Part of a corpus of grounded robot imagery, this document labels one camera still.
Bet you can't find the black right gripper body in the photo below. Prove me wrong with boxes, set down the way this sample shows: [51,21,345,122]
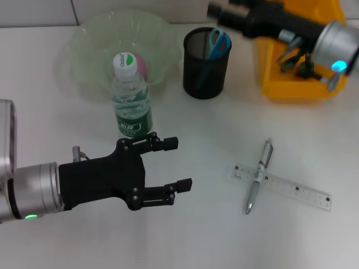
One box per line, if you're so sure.
[243,0,326,45]

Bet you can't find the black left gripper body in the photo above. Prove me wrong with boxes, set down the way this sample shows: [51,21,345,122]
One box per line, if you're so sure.
[58,138,146,211]

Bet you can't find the blue scissors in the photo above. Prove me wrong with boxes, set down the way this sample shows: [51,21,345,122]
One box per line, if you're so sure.
[196,27,230,90]

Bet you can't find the clear water bottle green label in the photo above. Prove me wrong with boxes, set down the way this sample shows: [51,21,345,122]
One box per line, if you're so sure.
[112,53,154,138]

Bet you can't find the green plastic wrapper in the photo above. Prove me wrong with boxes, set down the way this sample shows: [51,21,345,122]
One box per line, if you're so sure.
[280,46,322,81]

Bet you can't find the silver retractable pen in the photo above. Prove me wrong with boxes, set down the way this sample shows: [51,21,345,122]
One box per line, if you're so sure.
[242,137,274,215]

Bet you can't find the pink peach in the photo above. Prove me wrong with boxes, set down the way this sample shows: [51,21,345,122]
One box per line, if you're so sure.
[134,54,149,81]

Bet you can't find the clear plastic ruler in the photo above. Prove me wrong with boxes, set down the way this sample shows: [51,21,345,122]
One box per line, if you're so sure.
[224,164,333,212]

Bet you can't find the black mesh pen holder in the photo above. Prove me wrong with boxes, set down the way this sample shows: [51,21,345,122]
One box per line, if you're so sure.
[182,27,233,100]

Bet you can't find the translucent green fruit plate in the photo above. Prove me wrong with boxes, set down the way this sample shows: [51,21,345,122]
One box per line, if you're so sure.
[53,8,183,98]

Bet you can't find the yellow plastic bin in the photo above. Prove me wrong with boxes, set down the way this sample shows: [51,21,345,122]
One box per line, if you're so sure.
[254,0,348,99]

